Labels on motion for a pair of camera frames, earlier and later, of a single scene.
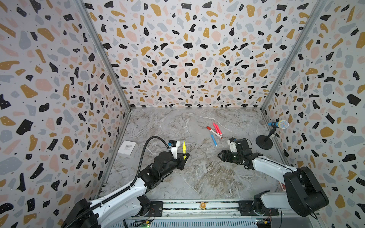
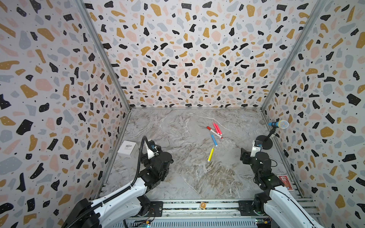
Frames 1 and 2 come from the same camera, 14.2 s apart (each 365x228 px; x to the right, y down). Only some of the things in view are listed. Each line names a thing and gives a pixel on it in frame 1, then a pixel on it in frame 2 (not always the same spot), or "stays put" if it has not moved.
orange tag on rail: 203,205 stays put
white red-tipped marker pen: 214,132 stays put
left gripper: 180,160 → 145,162
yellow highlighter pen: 184,150 → 211,154
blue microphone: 282,124 stays put
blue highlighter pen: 214,140 stays put
